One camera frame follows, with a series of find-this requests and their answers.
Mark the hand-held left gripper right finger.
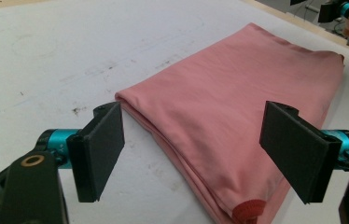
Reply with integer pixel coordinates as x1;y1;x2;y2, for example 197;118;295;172
258;100;343;205

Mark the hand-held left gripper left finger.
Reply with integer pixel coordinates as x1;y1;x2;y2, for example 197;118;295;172
66;101;126;203

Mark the pink tank top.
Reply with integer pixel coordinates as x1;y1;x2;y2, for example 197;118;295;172
114;21;345;224

